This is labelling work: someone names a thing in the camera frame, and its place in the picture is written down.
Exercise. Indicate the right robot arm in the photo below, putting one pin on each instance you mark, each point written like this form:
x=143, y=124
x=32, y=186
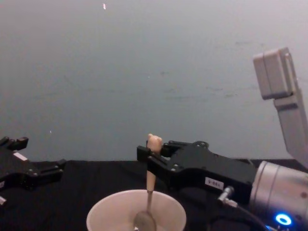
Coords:
x=281, y=187

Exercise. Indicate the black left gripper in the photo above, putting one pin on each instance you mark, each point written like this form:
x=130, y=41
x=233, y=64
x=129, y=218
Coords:
x=14, y=172

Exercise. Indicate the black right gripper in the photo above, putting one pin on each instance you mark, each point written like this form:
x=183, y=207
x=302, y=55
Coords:
x=204, y=166

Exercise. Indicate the black table cloth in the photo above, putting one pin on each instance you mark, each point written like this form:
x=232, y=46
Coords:
x=101, y=178

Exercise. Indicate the white paper cup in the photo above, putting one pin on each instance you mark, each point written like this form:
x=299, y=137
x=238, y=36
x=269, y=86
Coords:
x=115, y=209

